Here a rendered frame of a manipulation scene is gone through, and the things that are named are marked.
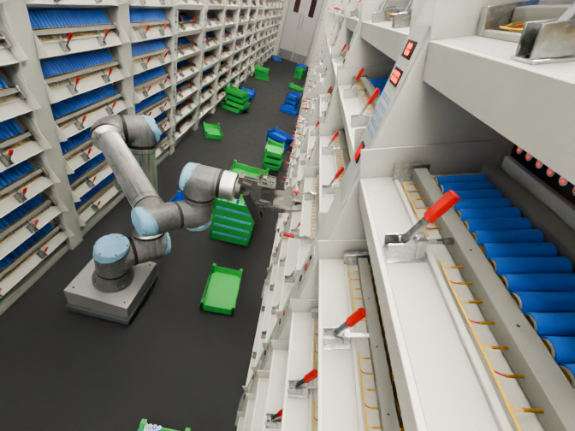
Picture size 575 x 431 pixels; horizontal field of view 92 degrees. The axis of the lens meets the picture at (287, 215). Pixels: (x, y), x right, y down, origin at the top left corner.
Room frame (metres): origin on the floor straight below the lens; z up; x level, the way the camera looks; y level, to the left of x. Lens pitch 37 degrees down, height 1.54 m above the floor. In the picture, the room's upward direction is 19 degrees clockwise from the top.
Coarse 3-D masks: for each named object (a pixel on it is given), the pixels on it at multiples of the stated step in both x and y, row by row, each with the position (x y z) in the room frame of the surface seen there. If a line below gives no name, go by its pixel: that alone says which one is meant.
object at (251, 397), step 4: (248, 396) 0.43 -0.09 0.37; (252, 396) 0.43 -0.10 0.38; (248, 400) 0.42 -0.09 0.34; (252, 400) 0.42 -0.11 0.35; (248, 404) 0.41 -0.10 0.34; (252, 404) 0.41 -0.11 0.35; (248, 408) 0.40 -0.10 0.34; (252, 408) 0.40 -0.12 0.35; (248, 412) 0.38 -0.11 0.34; (252, 412) 0.39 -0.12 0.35; (248, 416) 0.37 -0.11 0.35; (248, 420) 0.36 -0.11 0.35; (244, 424) 0.35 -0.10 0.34; (248, 424) 0.35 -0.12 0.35; (244, 428) 0.33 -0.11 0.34; (248, 428) 0.34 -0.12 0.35
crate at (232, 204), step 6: (216, 198) 1.48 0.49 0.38; (234, 198) 1.62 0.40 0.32; (240, 198) 1.64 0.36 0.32; (216, 204) 1.48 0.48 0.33; (222, 204) 1.49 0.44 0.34; (228, 204) 1.49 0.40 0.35; (234, 204) 1.50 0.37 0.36; (240, 204) 1.51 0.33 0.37; (240, 210) 1.51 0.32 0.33; (246, 210) 1.51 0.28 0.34
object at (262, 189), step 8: (240, 176) 0.71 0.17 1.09; (248, 176) 0.72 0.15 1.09; (264, 176) 0.75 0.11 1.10; (272, 176) 0.76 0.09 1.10; (240, 184) 0.70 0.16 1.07; (248, 184) 0.71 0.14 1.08; (256, 184) 0.71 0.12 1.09; (264, 184) 0.71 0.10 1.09; (272, 184) 0.72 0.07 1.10; (240, 192) 0.71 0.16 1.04; (248, 192) 0.71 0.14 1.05; (256, 192) 0.69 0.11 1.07; (264, 192) 0.70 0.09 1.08; (272, 192) 0.70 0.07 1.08; (256, 200) 0.71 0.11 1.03; (264, 200) 0.71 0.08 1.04; (272, 200) 0.75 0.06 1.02
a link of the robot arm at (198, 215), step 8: (184, 200) 0.67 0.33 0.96; (192, 200) 0.65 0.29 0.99; (184, 208) 0.64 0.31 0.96; (192, 208) 0.65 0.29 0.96; (200, 208) 0.66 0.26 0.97; (208, 208) 0.68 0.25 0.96; (184, 216) 0.62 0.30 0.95; (192, 216) 0.64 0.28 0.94; (200, 216) 0.66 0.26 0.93; (208, 216) 0.68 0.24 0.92; (184, 224) 0.61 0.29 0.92; (192, 224) 0.63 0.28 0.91; (200, 224) 0.66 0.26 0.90; (208, 224) 0.68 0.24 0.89
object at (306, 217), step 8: (304, 168) 1.12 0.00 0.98; (312, 168) 1.12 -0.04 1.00; (312, 176) 1.12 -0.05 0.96; (304, 184) 1.06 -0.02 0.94; (304, 200) 0.93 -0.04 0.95; (304, 208) 0.88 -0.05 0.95; (312, 208) 0.88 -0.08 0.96; (304, 216) 0.83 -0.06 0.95; (312, 216) 0.83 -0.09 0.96; (304, 224) 0.78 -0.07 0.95; (312, 224) 0.78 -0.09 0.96; (304, 232) 0.74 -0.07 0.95; (312, 232) 0.74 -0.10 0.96; (304, 248) 0.66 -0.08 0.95; (304, 256) 0.62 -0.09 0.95; (296, 272) 0.52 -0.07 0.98
